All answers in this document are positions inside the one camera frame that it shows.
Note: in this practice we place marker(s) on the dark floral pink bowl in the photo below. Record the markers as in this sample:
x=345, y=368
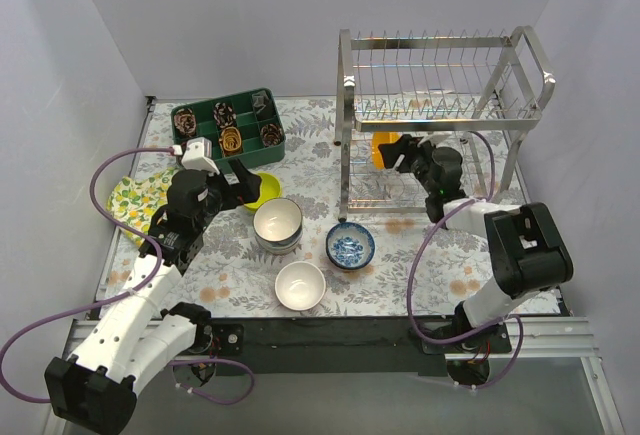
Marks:
x=349, y=268

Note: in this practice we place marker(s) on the blue floral white bowl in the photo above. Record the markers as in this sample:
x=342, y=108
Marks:
x=349, y=243

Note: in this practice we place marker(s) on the dark floral rolled tie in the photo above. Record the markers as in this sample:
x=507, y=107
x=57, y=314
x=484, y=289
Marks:
x=224, y=115

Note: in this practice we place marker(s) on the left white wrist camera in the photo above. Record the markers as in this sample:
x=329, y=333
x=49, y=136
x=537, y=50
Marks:
x=196, y=154

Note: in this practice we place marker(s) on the green compartment tray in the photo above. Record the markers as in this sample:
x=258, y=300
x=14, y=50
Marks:
x=245, y=126

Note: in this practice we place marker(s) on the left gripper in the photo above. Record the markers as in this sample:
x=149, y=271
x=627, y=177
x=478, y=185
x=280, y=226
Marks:
x=228, y=188

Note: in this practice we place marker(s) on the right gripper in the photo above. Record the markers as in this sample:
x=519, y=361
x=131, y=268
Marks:
x=407, y=159

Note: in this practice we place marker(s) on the dark grey rolled tie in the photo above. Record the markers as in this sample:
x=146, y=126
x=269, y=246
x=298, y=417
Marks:
x=262, y=104

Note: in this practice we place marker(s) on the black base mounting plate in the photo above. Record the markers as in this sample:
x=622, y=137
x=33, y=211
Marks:
x=335, y=345

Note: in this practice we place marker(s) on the steel two-tier dish rack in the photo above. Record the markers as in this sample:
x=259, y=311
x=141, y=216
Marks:
x=483, y=93

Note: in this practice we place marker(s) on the teal bowl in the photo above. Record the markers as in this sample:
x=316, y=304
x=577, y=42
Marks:
x=278, y=225

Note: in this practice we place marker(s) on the floral table mat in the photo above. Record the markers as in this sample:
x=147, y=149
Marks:
x=232, y=276

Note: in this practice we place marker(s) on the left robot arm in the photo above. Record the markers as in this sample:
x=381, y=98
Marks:
x=98, y=384

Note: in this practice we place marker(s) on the yellow black rolled tie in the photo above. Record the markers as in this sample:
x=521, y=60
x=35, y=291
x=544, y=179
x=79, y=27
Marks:
x=231, y=141

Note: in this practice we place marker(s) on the pink brown rolled tie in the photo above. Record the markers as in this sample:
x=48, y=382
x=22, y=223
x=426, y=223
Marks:
x=185, y=122

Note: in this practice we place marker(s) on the lemon print cloth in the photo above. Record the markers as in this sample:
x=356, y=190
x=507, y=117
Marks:
x=134, y=202

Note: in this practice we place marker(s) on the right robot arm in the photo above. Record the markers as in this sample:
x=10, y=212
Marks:
x=527, y=253

